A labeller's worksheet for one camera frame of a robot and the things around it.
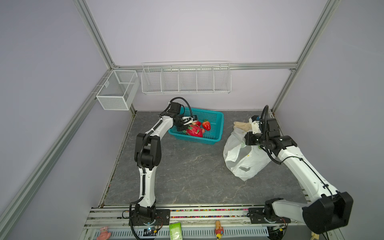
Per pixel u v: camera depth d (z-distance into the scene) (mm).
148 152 568
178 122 846
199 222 736
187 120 884
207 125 1082
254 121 710
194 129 962
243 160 721
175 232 681
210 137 1052
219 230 681
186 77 984
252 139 708
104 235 677
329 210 391
